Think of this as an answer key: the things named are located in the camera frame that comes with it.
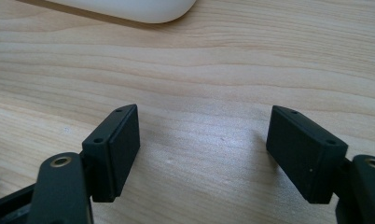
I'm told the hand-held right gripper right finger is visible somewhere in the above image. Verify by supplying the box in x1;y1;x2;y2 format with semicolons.
265;105;349;204

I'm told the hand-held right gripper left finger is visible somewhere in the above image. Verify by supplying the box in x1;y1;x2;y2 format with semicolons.
81;104;141;203

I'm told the white plastic container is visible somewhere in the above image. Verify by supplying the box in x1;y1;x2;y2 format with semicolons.
45;0;198;24

